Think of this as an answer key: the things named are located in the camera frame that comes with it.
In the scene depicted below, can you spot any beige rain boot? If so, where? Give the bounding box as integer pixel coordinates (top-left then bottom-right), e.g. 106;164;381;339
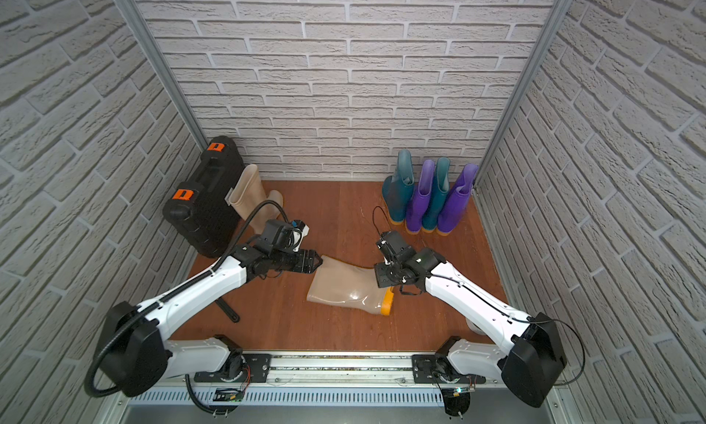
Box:
306;256;395;317
225;164;283;235

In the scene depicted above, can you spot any purple rain boot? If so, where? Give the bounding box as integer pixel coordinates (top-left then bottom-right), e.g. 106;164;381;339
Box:
437;164;480;236
406;159;435;234

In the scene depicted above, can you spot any teal rain boot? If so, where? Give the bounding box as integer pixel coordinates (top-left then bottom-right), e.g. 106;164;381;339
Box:
382;149;415;225
422;157;450;232

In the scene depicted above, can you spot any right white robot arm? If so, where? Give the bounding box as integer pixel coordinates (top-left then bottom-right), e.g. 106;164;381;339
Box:
374;231;567;407

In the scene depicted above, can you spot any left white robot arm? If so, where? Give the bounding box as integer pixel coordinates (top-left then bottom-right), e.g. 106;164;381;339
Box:
84;245;323;398

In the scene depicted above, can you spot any black plastic tool case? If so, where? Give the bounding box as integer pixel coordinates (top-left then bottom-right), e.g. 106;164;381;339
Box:
163;136;246;259

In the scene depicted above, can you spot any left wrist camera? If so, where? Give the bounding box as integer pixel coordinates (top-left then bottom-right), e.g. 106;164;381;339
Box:
284;220;309;252

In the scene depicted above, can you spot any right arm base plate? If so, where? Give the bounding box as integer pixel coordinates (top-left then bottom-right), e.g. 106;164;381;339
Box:
411;354;486;386

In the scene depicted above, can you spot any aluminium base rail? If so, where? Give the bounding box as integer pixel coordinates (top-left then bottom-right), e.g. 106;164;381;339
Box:
118;350;566;392

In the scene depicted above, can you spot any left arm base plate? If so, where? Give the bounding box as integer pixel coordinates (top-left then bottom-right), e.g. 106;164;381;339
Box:
193;353;272;384

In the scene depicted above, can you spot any left black corrugated cable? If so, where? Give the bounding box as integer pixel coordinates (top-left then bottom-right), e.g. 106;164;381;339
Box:
83;199;290;398

